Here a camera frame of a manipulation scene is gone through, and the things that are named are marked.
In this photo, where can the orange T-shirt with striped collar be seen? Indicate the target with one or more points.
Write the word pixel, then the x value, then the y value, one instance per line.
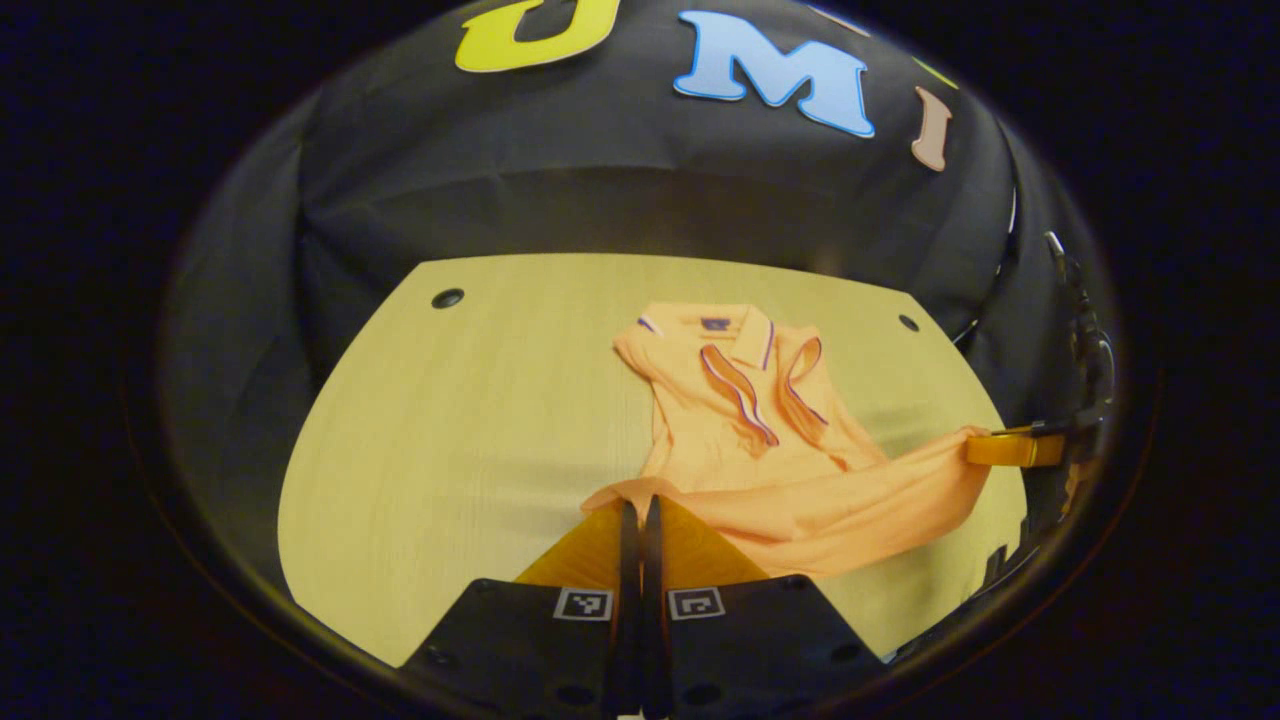
pixel 720 440

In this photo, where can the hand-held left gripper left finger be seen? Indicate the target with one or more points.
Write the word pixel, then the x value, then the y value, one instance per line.
pixel 626 620

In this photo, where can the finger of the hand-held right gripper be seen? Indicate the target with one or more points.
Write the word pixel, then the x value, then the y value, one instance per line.
pixel 1015 450

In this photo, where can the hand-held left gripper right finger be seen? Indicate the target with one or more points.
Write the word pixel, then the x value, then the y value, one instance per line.
pixel 653 620

